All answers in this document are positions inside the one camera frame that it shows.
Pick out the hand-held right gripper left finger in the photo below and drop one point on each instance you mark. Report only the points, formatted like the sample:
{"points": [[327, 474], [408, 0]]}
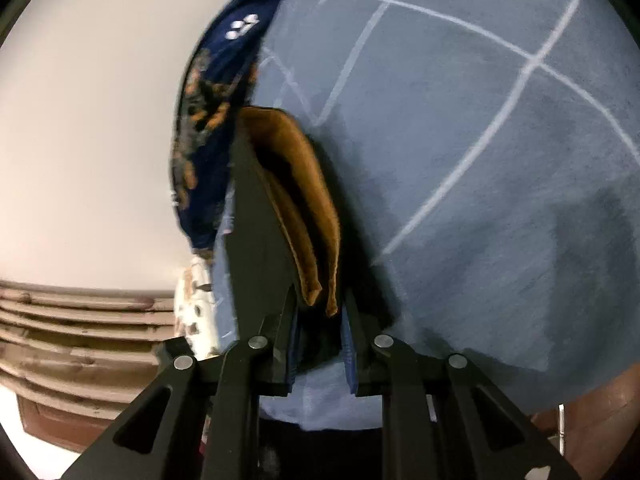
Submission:
{"points": [[292, 355]]}

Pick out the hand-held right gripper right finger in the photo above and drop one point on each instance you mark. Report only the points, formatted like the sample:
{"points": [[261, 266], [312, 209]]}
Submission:
{"points": [[348, 355]]}

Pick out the black pants with orange lining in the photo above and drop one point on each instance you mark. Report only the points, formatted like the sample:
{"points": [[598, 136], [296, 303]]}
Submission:
{"points": [[295, 195]]}

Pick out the white floral pillow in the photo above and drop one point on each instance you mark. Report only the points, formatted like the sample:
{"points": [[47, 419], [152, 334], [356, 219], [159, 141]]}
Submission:
{"points": [[197, 310]]}

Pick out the blue checked bed sheet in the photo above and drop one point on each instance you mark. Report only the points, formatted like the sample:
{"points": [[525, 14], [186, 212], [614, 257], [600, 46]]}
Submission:
{"points": [[475, 185]]}

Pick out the beige patterned curtain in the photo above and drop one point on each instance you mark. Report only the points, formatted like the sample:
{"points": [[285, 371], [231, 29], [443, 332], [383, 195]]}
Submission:
{"points": [[75, 330]]}

